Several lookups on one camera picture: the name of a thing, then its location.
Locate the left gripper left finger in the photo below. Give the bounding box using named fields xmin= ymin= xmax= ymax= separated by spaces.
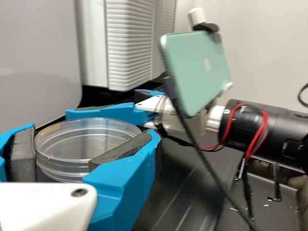
xmin=0 ymin=122 xmax=37 ymax=183

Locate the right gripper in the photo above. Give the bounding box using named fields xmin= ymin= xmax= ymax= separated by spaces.
xmin=65 ymin=89 xmax=227 ymax=133

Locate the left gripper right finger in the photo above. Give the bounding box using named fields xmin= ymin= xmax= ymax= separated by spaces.
xmin=83 ymin=128 xmax=161 ymax=231

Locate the petri dish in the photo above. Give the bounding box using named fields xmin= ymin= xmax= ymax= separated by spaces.
xmin=33 ymin=117 xmax=143 ymax=184

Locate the black platform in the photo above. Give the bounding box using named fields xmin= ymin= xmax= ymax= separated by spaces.
xmin=33 ymin=80 xmax=169 ymax=132
xmin=131 ymin=131 xmax=249 ymax=231

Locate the incubator door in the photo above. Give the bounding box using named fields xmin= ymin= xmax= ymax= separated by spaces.
xmin=74 ymin=0 xmax=178 ymax=92

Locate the white box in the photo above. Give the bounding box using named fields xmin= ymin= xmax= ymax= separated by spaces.
xmin=0 ymin=0 xmax=84 ymax=136

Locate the black tray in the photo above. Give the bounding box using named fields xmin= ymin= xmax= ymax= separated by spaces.
xmin=211 ymin=166 xmax=308 ymax=231

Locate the right wrist camera phone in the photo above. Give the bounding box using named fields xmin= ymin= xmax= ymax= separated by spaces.
xmin=158 ymin=7 xmax=234 ymax=119

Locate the black cable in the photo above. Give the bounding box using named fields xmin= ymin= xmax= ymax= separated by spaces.
xmin=165 ymin=77 xmax=262 ymax=231
xmin=237 ymin=157 xmax=256 ymax=223
xmin=297 ymin=82 xmax=308 ymax=108

